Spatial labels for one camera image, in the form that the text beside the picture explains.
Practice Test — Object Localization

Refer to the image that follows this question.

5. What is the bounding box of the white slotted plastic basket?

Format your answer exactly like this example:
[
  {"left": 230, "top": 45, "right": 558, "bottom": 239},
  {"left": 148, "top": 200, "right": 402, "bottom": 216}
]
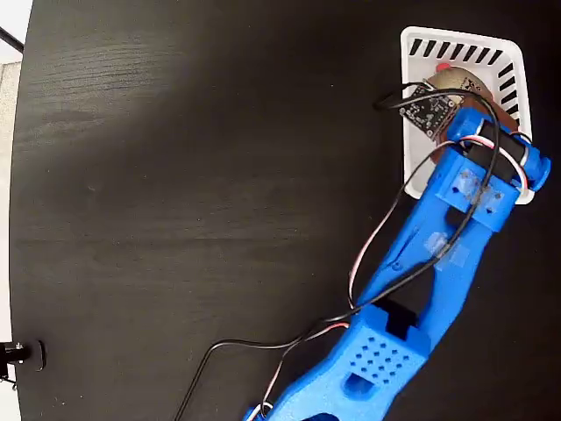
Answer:
[{"left": 400, "top": 25, "right": 536, "bottom": 206}]

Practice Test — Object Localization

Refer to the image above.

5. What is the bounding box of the black camera circuit board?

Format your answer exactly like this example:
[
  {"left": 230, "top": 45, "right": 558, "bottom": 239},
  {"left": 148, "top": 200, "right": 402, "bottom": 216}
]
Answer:
[{"left": 399, "top": 82, "right": 466, "bottom": 142}]

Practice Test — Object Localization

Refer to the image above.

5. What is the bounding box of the red turtle toy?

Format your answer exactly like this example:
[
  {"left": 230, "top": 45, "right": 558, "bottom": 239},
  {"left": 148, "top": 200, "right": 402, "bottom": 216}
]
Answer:
[{"left": 423, "top": 62, "right": 499, "bottom": 111}]

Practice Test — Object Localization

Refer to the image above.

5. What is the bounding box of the black rod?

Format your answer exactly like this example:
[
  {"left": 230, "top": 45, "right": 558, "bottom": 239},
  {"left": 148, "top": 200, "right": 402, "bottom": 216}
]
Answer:
[{"left": 0, "top": 25, "right": 25, "bottom": 52}]

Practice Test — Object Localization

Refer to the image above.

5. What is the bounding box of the black table clamp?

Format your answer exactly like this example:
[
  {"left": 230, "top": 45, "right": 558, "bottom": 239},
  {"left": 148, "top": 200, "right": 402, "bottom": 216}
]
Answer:
[{"left": 0, "top": 339, "right": 47, "bottom": 373}]

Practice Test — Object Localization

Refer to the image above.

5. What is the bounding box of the white red servo cable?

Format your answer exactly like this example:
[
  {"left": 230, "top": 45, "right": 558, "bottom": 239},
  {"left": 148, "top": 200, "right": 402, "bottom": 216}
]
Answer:
[{"left": 258, "top": 135, "right": 534, "bottom": 421}]

